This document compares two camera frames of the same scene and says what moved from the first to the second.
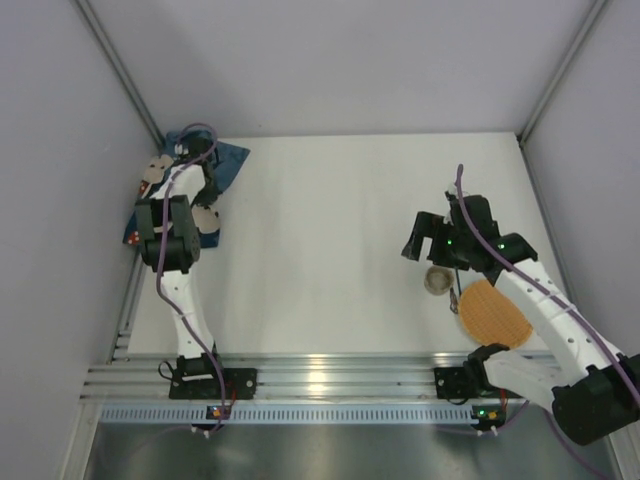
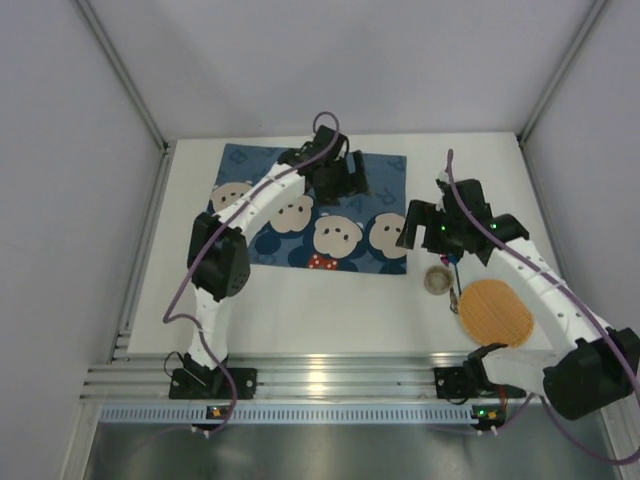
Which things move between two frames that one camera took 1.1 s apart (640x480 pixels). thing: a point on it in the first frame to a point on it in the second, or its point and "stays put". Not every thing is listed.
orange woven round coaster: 491,318 stays put
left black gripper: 203,151 to 345,176
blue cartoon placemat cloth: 221,162 to 366,234
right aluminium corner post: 584,31 stays put
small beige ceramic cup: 438,279 stays put
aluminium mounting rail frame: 119,376 stays put
